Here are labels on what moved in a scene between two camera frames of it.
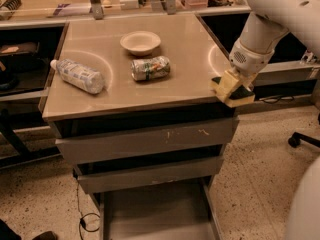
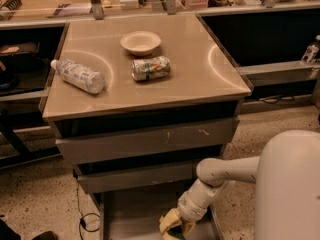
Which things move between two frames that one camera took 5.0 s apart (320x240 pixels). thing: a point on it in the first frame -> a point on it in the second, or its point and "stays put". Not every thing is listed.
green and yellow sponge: x=241 y=95 -> x=175 y=233
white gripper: x=247 y=61 -> x=189 y=208
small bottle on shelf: x=308 y=58 stays put
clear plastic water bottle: x=79 y=75 stays put
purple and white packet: x=72 y=9 stays put
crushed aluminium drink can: x=150 y=68 stays put
